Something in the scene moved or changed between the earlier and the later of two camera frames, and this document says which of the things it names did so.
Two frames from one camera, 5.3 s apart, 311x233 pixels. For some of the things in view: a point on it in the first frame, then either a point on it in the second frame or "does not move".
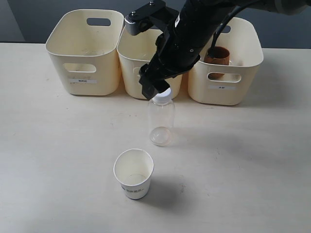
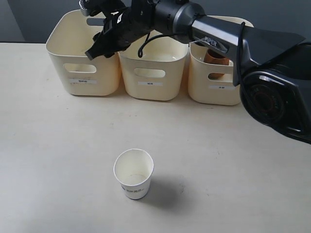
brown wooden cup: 221,56 does not move
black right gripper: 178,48 -> 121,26
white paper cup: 133,168 does not move
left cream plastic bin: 83,43 does not move
